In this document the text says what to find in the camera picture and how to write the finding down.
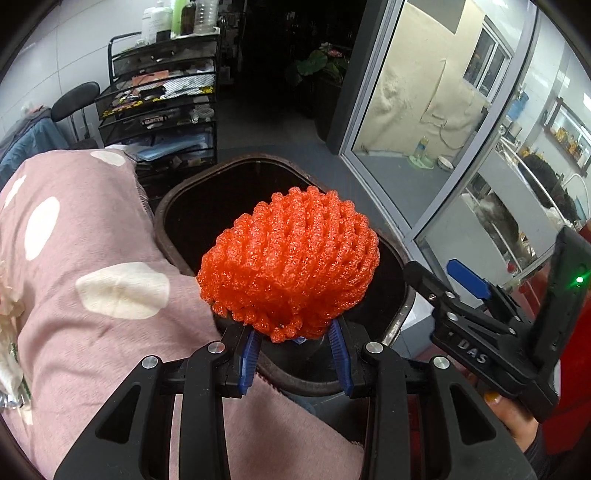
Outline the black trash bin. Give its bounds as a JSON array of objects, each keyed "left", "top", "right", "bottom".
[{"left": 155, "top": 154, "right": 414, "bottom": 396}]

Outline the glass sliding door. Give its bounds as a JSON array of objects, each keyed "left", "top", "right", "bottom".
[{"left": 339, "top": 1, "right": 538, "bottom": 245}]

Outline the clear spray bottle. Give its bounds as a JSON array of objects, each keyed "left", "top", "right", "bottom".
[{"left": 193, "top": 0, "right": 218, "bottom": 34}]

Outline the potted green plant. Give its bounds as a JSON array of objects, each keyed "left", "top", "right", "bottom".
[{"left": 297, "top": 42, "right": 349, "bottom": 87}]

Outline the pink polka dot bedsheet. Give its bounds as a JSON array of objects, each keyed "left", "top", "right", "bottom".
[{"left": 0, "top": 147, "right": 366, "bottom": 480}]

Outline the red foam fruit net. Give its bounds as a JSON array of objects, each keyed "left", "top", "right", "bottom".
[{"left": 197, "top": 186, "right": 380, "bottom": 343}]

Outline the green pump bottle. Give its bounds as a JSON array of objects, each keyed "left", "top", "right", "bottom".
[{"left": 171, "top": 0, "right": 188, "bottom": 37}]

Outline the black mesh trolley cart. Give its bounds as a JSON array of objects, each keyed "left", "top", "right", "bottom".
[{"left": 95, "top": 29, "right": 221, "bottom": 199}]

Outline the right hand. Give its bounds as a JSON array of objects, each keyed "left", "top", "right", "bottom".
[{"left": 483, "top": 390, "right": 539, "bottom": 453}]

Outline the red furniture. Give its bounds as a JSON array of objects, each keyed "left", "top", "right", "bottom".
[{"left": 517, "top": 271, "right": 591, "bottom": 458}]

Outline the dark brown bottle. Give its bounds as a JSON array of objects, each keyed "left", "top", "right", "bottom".
[{"left": 179, "top": 0, "right": 197, "bottom": 36}]

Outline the white pump bottle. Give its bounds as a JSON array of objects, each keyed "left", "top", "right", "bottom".
[{"left": 140, "top": 0, "right": 172, "bottom": 44}]

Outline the white red plastic bag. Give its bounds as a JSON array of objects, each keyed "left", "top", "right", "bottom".
[{"left": 1, "top": 262, "right": 31, "bottom": 410}]

